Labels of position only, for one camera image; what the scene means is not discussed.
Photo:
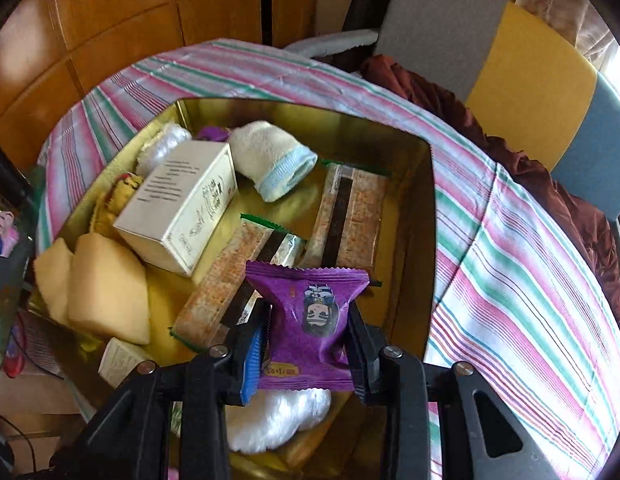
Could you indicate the large white box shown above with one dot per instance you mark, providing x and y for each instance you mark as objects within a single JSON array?
[{"x": 180, "y": 210}]

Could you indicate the grey white cushion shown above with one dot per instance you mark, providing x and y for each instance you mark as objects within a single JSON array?
[{"x": 330, "y": 42}]

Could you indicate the gold tin box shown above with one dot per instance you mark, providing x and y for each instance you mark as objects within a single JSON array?
[{"x": 405, "y": 260}]

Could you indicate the pale yellow sock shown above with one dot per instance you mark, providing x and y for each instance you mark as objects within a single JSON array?
[{"x": 162, "y": 147}]

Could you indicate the grey yellow blue headboard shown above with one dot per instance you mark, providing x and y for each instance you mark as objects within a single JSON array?
[{"x": 535, "y": 70}]

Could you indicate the dark red blanket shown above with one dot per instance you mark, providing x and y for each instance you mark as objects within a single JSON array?
[{"x": 540, "y": 175}]

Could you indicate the small cream box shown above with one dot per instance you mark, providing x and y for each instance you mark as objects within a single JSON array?
[{"x": 122, "y": 360}]

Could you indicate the green-edged cracker packet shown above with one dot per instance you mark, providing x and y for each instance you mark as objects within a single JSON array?
[
  {"x": 220, "y": 290},
  {"x": 355, "y": 215}
]

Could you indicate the pink cloth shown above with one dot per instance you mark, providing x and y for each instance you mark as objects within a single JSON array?
[{"x": 5, "y": 232}]

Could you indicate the floral curtain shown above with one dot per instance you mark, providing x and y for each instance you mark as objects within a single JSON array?
[{"x": 555, "y": 0}]

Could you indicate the purple snack packet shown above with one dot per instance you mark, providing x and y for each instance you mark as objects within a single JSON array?
[
  {"x": 310, "y": 320},
  {"x": 212, "y": 134}
]

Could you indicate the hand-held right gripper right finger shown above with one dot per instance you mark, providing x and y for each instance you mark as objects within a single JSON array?
[{"x": 360, "y": 365}]

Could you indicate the wooden wardrobe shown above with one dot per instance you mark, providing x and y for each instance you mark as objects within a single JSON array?
[{"x": 115, "y": 20}]

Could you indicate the striped bed sheet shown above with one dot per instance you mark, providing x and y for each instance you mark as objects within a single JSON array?
[{"x": 490, "y": 285}]

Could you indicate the yellow sponge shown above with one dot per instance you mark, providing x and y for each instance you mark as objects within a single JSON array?
[
  {"x": 52, "y": 275},
  {"x": 110, "y": 290}
]

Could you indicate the white fluffy sock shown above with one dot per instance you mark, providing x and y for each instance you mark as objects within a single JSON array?
[{"x": 280, "y": 417}]

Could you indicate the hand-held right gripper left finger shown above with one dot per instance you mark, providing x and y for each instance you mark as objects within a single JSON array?
[{"x": 252, "y": 360}]

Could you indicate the white sock blue cuff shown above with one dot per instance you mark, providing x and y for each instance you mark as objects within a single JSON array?
[{"x": 270, "y": 160}]

